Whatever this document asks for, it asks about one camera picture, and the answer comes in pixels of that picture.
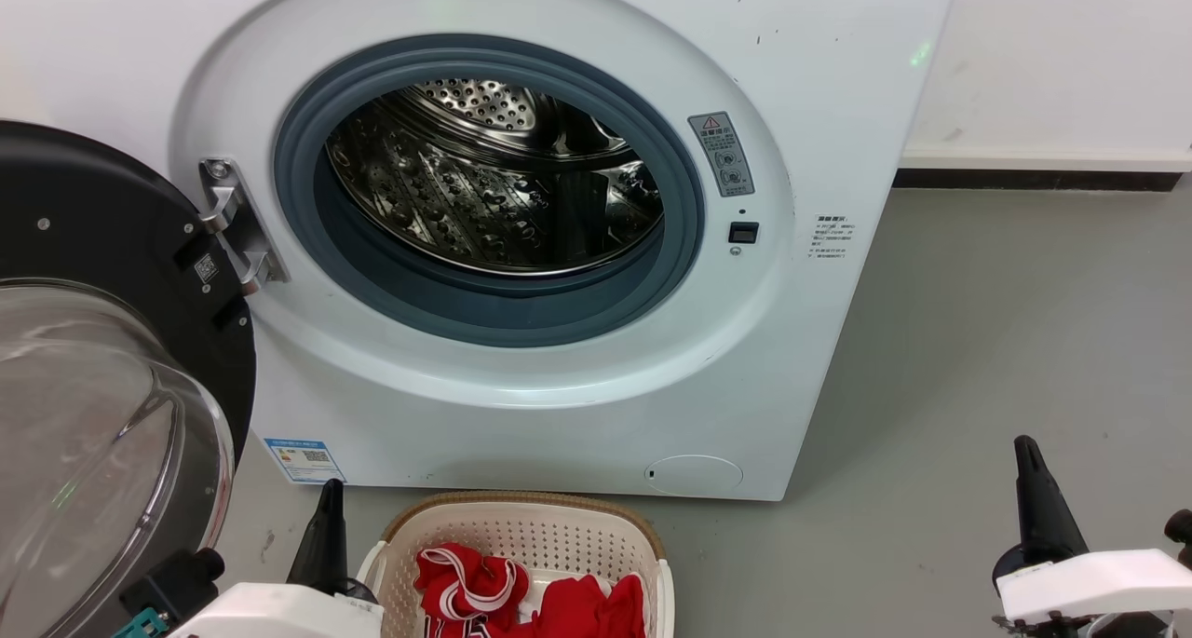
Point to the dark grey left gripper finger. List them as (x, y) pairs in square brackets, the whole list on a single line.
[(321, 545)]

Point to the black baseboard strip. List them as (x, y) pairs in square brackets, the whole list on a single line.
[(1024, 180)]

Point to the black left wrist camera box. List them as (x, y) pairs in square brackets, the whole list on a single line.
[(177, 582)]

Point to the grey warning sticker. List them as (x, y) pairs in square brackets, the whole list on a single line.
[(723, 154)]

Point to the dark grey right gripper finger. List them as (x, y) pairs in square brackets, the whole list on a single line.
[(1045, 508)]

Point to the round white filter cover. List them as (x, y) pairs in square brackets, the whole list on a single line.
[(694, 475)]

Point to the blue energy label sticker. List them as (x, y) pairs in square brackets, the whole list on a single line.
[(304, 461)]

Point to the white front-load washing machine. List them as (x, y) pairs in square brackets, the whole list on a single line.
[(792, 386)]

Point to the cream perforated laundry basket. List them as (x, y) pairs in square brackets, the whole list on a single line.
[(540, 526)]

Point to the black door latch socket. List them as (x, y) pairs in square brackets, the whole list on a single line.
[(743, 233)]

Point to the black-rimmed glass washer door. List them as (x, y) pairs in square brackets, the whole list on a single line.
[(93, 210)]

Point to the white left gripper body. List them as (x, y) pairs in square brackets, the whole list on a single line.
[(279, 615)]

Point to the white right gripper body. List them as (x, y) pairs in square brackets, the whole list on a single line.
[(1099, 582)]

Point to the steel perforated washer drum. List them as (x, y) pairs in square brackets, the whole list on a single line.
[(484, 200)]

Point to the red and white garment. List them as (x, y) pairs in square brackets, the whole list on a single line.
[(568, 610)]

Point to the silver metal door hinge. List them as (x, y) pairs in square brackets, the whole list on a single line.
[(237, 228)]

